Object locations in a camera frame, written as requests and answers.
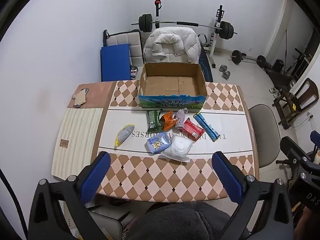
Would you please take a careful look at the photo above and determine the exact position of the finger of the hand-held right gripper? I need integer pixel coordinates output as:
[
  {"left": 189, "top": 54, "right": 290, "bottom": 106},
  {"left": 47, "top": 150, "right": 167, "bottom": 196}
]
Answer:
[
  {"left": 310, "top": 130, "right": 320, "bottom": 165},
  {"left": 279, "top": 136, "right": 316, "bottom": 173}
]

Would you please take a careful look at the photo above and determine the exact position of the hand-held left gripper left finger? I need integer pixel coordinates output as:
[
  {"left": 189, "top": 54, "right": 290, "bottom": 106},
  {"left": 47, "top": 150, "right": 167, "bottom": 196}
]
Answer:
[{"left": 28, "top": 151, "right": 112, "bottom": 240}]

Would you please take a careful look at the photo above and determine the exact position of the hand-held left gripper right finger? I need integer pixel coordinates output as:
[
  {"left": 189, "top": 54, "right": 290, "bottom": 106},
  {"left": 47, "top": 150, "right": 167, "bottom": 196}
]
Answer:
[{"left": 211, "top": 151, "right": 294, "bottom": 240}]

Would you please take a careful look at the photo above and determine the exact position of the long blue snack packet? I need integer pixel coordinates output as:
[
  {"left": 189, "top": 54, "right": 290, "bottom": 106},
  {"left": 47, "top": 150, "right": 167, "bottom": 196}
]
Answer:
[{"left": 193, "top": 111, "right": 218, "bottom": 142}]

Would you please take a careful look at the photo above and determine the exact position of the orange snack packet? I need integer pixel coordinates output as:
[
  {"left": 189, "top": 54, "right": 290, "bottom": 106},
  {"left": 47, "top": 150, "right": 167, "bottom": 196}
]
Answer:
[{"left": 161, "top": 111, "right": 178, "bottom": 130}]

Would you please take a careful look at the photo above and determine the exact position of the printed cardboard box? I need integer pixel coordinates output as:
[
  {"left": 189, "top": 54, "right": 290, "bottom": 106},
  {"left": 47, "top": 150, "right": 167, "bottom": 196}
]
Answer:
[{"left": 138, "top": 62, "right": 207, "bottom": 109}]

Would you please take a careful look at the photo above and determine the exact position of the person's right forearm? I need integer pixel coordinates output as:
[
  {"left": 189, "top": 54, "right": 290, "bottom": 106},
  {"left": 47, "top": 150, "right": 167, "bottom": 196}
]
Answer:
[{"left": 296, "top": 207, "right": 320, "bottom": 240}]

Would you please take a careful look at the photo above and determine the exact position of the grey stool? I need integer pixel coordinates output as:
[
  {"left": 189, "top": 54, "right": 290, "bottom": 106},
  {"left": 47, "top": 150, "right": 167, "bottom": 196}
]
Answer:
[{"left": 86, "top": 204, "right": 133, "bottom": 240}]

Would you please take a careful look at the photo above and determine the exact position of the beige round chair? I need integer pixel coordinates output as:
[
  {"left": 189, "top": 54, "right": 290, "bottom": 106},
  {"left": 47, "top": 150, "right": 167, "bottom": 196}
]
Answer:
[{"left": 247, "top": 104, "right": 282, "bottom": 170}]

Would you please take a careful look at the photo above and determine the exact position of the dark wooden chair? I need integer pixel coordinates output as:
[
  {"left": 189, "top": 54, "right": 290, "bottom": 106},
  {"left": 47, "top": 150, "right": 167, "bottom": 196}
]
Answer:
[{"left": 271, "top": 78, "right": 319, "bottom": 130}]

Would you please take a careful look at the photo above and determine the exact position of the cream striped table mat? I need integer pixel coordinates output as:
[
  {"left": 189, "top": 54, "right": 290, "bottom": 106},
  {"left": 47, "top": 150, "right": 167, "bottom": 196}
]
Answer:
[{"left": 51, "top": 107, "right": 104, "bottom": 180}]

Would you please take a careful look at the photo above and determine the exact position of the silver packet with yellow edge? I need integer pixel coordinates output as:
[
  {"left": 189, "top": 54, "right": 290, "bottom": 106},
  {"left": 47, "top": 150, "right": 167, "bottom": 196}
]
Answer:
[{"left": 115, "top": 123, "right": 136, "bottom": 147}]

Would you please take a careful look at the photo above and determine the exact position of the white cotton in clear bag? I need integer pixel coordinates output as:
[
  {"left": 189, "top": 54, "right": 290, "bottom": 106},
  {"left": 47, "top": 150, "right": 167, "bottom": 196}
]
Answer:
[{"left": 160, "top": 139, "right": 194, "bottom": 162}]

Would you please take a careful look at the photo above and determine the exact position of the red snack packet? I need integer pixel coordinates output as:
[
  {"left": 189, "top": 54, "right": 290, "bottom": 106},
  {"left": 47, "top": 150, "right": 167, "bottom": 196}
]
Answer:
[{"left": 179, "top": 119, "right": 205, "bottom": 142}]

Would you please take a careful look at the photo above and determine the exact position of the person's dark fleece clothing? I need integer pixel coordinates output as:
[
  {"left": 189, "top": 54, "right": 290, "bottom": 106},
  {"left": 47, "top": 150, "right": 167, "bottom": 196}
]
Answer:
[{"left": 120, "top": 201, "right": 250, "bottom": 240}]

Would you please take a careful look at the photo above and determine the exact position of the diamond patterned table mat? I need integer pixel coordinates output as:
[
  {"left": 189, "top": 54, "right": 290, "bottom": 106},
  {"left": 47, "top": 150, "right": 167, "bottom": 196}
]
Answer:
[{"left": 96, "top": 80, "right": 256, "bottom": 202}]

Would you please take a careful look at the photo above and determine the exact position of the blue tissue pack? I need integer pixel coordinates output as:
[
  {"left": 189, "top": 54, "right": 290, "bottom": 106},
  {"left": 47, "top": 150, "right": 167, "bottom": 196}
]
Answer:
[{"left": 145, "top": 131, "right": 172, "bottom": 154}]

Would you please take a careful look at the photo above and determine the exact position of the grey crumpled packet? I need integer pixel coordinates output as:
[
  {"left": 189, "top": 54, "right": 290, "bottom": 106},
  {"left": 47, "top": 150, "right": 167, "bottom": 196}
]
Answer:
[{"left": 174, "top": 108, "right": 188, "bottom": 130}]

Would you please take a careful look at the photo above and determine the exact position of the black box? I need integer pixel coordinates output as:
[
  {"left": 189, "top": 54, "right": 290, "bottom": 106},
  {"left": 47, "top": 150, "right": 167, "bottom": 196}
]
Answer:
[{"left": 272, "top": 59, "right": 284, "bottom": 72}]

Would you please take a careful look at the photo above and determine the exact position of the light wooden card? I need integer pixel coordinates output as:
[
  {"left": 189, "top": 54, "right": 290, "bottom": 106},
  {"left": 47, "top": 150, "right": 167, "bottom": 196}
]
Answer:
[{"left": 73, "top": 89, "right": 87, "bottom": 106}]

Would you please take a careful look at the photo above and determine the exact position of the green snack packet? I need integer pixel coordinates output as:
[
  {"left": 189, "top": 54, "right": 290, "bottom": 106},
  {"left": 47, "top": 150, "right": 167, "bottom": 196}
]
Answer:
[{"left": 147, "top": 108, "right": 163, "bottom": 130}]

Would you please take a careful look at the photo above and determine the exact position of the brown table mat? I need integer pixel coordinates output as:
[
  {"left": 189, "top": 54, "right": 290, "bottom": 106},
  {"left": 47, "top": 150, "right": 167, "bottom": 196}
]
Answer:
[{"left": 67, "top": 82, "right": 117, "bottom": 108}]

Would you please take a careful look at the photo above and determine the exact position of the dark phone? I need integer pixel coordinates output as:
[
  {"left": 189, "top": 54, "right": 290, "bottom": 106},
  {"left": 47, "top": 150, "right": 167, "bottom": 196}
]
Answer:
[{"left": 73, "top": 88, "right": 90, "bottom": 108}]

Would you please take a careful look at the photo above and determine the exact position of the short barbell with black plates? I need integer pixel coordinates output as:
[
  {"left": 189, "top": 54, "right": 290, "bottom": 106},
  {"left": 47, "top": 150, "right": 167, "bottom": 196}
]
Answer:
[{"left": 229, "top": 50, "right": 267, "bottom": 68}]

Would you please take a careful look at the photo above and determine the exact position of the blue folded exercise mat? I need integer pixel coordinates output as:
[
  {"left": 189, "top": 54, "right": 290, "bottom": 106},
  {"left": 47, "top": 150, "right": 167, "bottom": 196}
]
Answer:
[{"left": 100, "top": 44, "right": 132, "bottom": 82}]

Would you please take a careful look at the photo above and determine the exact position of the white weight bench rack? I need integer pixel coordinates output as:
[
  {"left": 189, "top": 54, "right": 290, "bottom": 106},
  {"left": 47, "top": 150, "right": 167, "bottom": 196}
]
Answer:
[{"left": 153, "top": 0, "right": 225, "bottom": 82}]

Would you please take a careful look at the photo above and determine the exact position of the white quilted cushion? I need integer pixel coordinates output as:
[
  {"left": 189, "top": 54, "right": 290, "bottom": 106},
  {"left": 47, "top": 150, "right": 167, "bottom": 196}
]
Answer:
[{"left": 108, "top": 31, "right": 145, "bottom": 65}]

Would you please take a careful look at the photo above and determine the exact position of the white puffer jacket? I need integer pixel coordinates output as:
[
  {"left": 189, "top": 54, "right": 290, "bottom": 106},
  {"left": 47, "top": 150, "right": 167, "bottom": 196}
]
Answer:
[{"left": 142, "top": 27, "right": 202, "bottom": 64}]

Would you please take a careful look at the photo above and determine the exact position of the long barbell with black plates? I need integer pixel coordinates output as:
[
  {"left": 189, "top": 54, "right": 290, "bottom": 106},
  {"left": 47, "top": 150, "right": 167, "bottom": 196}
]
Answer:
[{"left": 131, "top": 14, "right": 238, "bottom": 40}]

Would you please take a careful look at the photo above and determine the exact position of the black cable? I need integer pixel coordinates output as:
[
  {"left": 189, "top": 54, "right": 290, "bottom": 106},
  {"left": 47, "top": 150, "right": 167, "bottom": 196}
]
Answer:
[{"left": 0, "top": 167, "right": 28, "bottom": 240}]

